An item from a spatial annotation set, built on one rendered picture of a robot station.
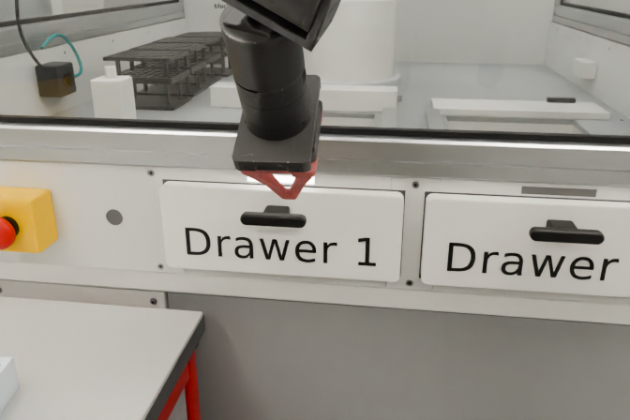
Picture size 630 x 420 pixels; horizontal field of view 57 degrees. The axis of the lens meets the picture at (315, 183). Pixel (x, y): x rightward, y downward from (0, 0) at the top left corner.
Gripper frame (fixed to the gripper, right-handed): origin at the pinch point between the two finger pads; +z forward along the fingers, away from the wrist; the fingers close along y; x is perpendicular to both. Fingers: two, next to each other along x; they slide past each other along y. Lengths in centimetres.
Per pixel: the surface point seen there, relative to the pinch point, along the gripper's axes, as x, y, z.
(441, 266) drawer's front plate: -16.0, -0.5, 15.8
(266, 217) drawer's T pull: 3.7, 0.5, 8.1
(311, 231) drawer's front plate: -0.8, 1.7, 12.6
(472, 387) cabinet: -21.6, -8.7, 33.6
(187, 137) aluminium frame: 13.8, 9.0, 4.7
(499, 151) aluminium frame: -21.6, 8.4, 5.2
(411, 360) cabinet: -13.3, -6.6, 30.6
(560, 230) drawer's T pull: -27.7, 0.5, 8.4
